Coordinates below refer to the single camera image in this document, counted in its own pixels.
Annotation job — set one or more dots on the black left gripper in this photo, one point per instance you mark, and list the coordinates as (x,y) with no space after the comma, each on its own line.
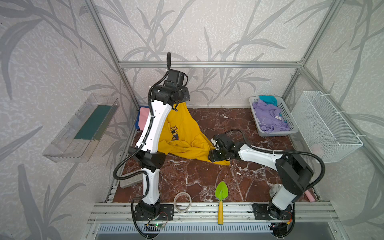
(183,94)

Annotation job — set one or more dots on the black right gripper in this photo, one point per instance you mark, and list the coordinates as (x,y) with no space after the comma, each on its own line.
(216,154)

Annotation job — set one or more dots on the yellow printed t-shirt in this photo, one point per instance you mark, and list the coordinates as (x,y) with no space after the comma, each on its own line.
(181,136)

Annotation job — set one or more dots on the grey plastic laundry basket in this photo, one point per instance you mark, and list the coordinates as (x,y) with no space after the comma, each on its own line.
(286,114)

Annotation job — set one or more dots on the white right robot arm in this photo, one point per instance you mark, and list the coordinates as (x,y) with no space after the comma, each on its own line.
(294,173)

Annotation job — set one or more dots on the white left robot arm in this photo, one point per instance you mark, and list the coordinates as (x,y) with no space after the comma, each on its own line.
(173,79)

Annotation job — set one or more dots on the green toy trowel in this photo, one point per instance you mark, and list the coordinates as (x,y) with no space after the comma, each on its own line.
(221,193)

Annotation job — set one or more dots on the pink folded t-shirt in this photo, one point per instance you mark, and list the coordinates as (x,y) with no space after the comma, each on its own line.
(143,118)

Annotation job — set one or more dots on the purple t-shirt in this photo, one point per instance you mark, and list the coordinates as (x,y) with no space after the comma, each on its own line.
(269,117)

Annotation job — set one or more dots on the clear tape roll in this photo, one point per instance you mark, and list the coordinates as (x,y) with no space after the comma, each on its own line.
(182,202)

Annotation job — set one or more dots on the teal t-shirt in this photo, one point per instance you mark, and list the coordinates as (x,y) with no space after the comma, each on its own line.
(269,100)

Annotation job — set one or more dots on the dark green sponge pad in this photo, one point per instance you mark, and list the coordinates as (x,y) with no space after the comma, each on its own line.
(91,126)

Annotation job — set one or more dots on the purple pink toy rake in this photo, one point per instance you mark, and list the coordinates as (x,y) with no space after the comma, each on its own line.
(310,195)

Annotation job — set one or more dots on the grey rectangular block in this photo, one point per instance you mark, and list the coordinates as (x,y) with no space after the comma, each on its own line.
(136,179)

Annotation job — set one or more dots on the white wire mesh basket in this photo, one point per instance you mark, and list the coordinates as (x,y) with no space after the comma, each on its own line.
(324,129)

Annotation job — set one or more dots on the aluminium frame profile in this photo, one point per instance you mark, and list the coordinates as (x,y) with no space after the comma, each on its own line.
(372,153)

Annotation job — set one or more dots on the clear plastic wall shelf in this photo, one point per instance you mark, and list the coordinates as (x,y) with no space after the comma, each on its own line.
(64,148)

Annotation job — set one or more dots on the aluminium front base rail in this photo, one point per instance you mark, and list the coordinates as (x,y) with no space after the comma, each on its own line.
(236,212)

